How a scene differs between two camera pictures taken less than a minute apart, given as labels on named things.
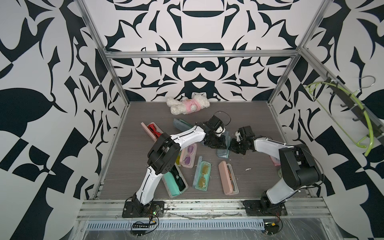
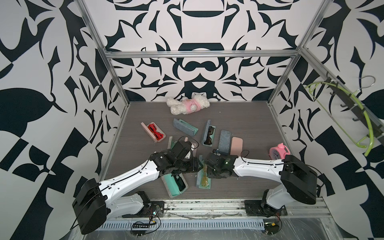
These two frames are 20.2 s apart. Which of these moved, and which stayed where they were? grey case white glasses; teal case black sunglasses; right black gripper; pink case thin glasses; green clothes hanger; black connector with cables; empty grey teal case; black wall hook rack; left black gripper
Moved: right black gripper; left black gripper; pink case thin glasses
Stayed: green clothes hanger; grey case white glasses; empty grey teal case; black wall hook rack; teal case black sunglasses; black connector with cables
